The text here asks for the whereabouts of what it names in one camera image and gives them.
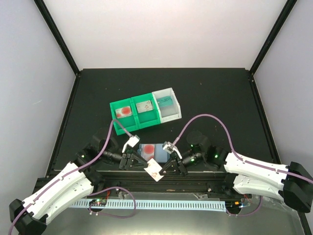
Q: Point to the right black frame post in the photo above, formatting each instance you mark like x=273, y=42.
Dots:
x=281, y=19

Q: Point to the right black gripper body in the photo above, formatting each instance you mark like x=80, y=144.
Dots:
x=179, y=162

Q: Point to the controller board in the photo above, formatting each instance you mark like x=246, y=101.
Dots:
x=98, y=202
x=236, y=204

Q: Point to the teal VIP card stack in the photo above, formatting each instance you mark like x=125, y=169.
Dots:
x=164, y=101

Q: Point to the black frame post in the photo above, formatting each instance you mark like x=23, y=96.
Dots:
x=281, y=19
x=44, y=11

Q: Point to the middle green bin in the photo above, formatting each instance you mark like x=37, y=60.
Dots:
x=150, y=118

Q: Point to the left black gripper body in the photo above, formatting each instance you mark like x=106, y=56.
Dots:
x=126, y=156

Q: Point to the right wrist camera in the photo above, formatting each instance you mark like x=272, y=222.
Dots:
x=168, y=147

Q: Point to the white translucent bin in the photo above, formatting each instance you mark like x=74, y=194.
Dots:
x=169, y=113

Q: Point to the left black frame post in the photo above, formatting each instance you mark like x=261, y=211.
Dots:
x=44, y=11

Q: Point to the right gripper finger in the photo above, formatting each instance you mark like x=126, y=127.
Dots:
x=169, y=165
x=171, y=172

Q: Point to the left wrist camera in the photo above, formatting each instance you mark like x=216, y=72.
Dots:
x=131, y=142

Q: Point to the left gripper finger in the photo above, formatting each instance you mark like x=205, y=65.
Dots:
x=137, y=158
x=138, y=166

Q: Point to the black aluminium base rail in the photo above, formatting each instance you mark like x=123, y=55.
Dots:
x=214, y=184

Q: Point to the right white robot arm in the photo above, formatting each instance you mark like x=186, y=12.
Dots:
x=291, y=184

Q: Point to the white floral VIP card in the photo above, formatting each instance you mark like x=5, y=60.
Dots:
x=153, y=170

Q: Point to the left controller board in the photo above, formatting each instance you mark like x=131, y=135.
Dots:
x=98, y=202

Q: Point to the light blue slotted cable duct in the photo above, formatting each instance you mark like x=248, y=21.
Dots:
x=182, y=205

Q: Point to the left green bin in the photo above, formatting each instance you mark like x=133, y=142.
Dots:
x=129, y=123

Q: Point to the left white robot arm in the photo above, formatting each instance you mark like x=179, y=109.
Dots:
x=77, y=180

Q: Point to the right controller board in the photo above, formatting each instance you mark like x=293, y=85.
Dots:
x=236, y=204

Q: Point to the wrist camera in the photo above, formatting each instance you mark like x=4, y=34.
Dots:
x=168, y=147
x=131, y=142

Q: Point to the blue card holder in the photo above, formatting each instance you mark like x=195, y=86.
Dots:
x=160, y=155

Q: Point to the green bin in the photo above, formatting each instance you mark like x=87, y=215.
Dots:
x=129, y=123
x=150, y=118

